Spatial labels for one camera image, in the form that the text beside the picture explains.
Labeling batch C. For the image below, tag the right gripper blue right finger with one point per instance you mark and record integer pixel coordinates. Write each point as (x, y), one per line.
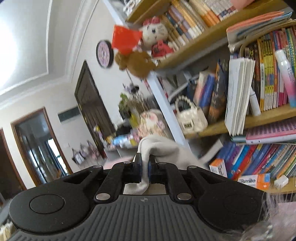
(169, 175)

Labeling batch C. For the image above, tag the brown teddy plush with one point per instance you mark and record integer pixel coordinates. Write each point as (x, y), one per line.
(139, 64)

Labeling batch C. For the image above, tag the wooden bookshelf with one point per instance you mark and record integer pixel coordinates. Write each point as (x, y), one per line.
(238, 96)

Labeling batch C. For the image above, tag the white orange Usmile box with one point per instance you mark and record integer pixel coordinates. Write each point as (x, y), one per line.
(218, 167)

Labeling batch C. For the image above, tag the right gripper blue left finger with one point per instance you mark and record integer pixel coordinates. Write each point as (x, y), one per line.
(115, 181)

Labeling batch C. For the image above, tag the hello kitty plush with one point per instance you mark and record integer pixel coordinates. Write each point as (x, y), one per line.
(155, 38)

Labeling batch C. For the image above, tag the flat white orange box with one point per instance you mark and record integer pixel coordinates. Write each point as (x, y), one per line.
(258, 181)

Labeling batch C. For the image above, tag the cream white t-shirt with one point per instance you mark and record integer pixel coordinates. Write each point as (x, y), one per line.
(163, 150)

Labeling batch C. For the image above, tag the row of colourful books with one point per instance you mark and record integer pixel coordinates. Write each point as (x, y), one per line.
(242, 160)

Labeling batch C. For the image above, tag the white pearl handbag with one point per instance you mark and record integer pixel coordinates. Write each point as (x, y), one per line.
(190, 120)

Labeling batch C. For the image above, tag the round pink wall clock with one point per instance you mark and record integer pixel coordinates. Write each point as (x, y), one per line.
(104, 54)

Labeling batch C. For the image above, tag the white charger block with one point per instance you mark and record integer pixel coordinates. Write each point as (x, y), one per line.
(281, 182)

